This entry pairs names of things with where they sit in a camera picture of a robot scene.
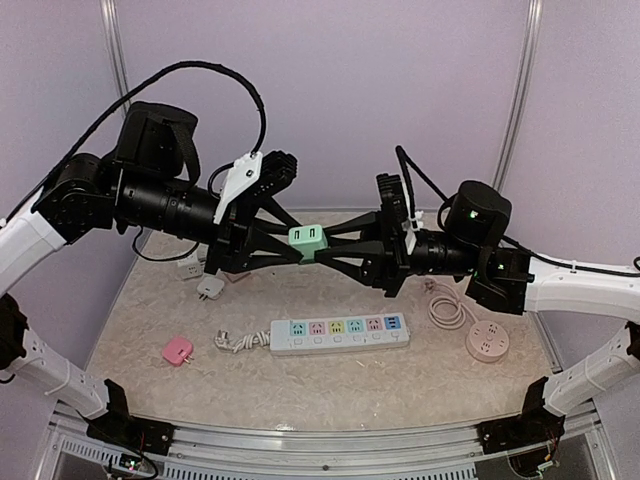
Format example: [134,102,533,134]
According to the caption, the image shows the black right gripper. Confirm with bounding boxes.
[314,208,481,298]

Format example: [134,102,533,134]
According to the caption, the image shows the green cube plug adapter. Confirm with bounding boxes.
[288,224,328,265]

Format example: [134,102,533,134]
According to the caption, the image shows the pink plug adapter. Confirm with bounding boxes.
[161,336,194,367]

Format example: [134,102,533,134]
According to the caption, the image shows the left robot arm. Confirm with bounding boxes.
[1,102,301,445]

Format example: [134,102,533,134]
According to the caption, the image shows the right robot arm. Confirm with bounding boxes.
[314,174,639,444]

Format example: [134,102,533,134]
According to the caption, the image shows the white small plug adapter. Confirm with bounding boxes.
[196,276,225,301]

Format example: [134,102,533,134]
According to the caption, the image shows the pink cube socket adapter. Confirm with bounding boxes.
[223,272,250,283]

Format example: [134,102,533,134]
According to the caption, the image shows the white cube adapter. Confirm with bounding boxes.
[176,253,204,280]

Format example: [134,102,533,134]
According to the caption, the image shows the white multicolour power strip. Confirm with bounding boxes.
[269,313,410,356]

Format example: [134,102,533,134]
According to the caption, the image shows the pink round socket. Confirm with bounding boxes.
[465,320,510,364]

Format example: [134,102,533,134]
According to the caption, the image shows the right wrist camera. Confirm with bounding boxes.
[376,173,424,256]

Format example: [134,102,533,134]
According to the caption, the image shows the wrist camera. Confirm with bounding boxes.
[207,150,300,235]
[376,173,424,256]

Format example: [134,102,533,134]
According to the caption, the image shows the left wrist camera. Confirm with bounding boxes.
[207,150,300,235]

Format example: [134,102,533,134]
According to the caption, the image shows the left black camera cable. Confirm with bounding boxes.
[4,60,269,221]

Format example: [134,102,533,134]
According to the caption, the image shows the black camera cable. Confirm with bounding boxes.
[4,60,269,221]
[394,144,451,216]

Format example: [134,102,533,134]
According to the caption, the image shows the right black camera cable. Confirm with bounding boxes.
[394,144,451,216]

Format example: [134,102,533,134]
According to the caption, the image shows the white power strip cord plug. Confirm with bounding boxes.
[214,330,271,354]

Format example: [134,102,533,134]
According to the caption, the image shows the aluminium front frame rail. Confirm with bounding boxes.
[32,402,620,479]

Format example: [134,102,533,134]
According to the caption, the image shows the right aluminium corner post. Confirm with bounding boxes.
[492,0,544,192]

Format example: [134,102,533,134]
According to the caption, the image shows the aluminium corner post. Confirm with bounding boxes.
[492,0,544,192]
[99,0,129,97]

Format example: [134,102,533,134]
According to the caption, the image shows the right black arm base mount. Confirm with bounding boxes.
[476,376,566,454]

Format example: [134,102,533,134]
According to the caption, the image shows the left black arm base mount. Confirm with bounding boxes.
[84,379,175,456]

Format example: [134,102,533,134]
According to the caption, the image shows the left aluminium corner post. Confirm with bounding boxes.
[99,0,129,97]

